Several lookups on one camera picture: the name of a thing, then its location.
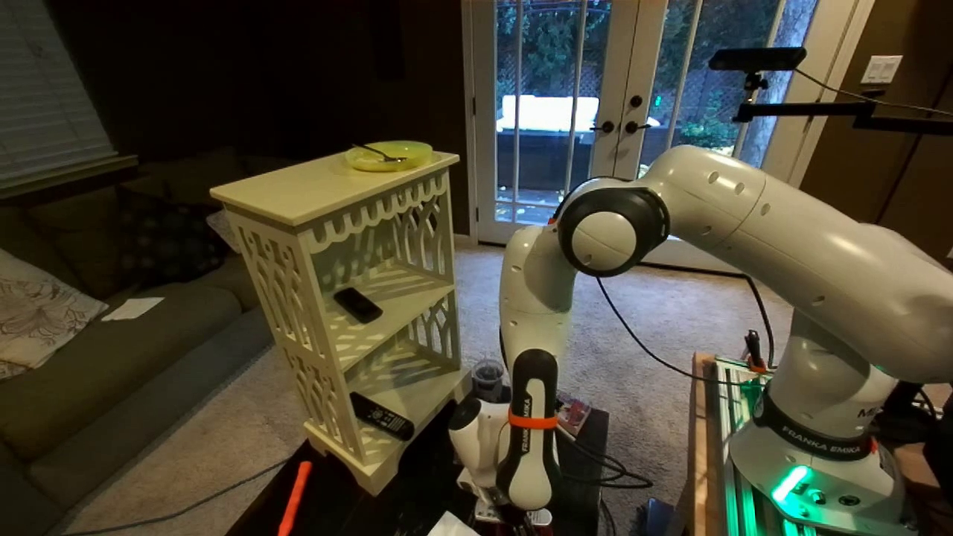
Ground white paper sheet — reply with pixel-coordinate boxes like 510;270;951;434
99;295;166;323

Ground grey translucent cup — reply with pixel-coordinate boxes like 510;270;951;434
468;359;510;399

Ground black stand camera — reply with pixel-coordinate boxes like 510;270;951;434
705;45;811;73

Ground long black remote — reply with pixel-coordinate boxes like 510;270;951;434
348;390;418;443

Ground black coffee table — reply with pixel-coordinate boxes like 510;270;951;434
225;383;610;536

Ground white French door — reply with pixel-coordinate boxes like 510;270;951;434
459;0;875;276

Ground olive grey sofa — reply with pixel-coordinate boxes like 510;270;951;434
0;145;276;536

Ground light patterned pillow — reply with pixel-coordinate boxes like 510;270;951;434
0;246;109;380

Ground yellow-green plate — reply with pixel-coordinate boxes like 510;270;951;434
343;136;437;176

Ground white light switch plate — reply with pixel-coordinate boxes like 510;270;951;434
857;49;905;87

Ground small black remote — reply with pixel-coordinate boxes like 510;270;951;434
330;285;385;323

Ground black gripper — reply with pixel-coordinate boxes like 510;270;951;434
455;472;505;530

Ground dark blue bin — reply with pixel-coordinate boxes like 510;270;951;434
629;493;680;536

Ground white lattice shelf unit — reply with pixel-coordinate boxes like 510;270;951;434
206;145;473;496

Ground black camera stand boom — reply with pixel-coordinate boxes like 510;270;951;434
729;67;953;136

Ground wooden robot mounting platform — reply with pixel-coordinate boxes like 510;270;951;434
687;349;953;536

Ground red handled clamp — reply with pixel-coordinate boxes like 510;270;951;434
741;323;769;379

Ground grey floor cable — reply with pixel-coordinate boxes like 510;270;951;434
57;454;291;536

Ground dark dotted pillow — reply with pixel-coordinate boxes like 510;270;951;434
115;191;231;291

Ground white paper napkin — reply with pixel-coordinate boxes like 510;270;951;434
425;508;479;536

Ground white window blinds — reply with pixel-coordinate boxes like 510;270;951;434
0;0;118;192

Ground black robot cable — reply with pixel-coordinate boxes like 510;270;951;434
593;259;781;386

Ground orange arm strap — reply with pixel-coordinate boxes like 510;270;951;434
505;407;562;434

